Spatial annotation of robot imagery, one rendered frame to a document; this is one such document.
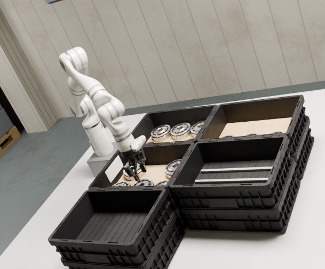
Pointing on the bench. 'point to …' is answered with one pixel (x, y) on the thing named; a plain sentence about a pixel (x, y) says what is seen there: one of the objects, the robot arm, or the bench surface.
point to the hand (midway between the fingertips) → (140, 173)
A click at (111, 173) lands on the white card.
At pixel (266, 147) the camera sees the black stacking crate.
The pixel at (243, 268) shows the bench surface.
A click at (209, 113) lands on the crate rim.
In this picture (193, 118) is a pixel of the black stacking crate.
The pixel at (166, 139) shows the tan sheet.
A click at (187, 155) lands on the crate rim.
